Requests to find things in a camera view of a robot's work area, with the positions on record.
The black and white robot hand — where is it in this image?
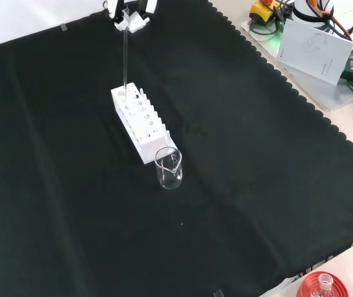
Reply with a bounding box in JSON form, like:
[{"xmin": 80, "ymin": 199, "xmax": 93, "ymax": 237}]
[{"xmin": 103, "ymin": 0, "xmax": 158, "ymax": 33}]

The white test tube rack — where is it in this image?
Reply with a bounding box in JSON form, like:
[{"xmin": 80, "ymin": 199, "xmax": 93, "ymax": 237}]
[{"xmin": 111, "ymin": 82, "xmax": 177, "ymax": 165}]

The yellow stop button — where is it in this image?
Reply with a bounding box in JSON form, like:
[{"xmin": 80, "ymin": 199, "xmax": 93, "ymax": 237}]
[{"xmin": 249, "ymin": 0, "xmax": 278, "ymax": 25}]

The small clear glass beaker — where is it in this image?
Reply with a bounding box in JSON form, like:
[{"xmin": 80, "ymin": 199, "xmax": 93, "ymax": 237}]
[{"xmin": 154, "ymin": 147, "xmax": 184, "ymax": 191}]

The white booklet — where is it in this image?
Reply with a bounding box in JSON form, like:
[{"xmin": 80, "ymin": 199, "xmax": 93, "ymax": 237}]
[{"xmin": 276, "ymin": 19, "xmax": 353, "ymax": 86}]

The black bench cloth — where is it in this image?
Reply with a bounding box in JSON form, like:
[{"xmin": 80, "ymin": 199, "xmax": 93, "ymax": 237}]
[{"xmin": 0, "ymin": 0, "xmax": 353, "ymax": 297}]

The pale grey board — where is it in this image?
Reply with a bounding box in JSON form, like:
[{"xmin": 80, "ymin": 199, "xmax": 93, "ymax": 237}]
[{"xmin": 240, "ymin": 17, "xmax": 353, "ymax": 111}]

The clear round-bottom flask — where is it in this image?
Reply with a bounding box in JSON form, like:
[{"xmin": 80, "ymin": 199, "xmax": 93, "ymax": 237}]
[{"xmin": 310, "ymin": 273, "xmax": 334, "ymax": 297}]

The orange cable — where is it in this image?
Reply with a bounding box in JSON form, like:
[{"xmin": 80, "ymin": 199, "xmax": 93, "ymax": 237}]
[{"xmin": 305, "ymin": 0, "xmax": 353, "ymax": 41}]

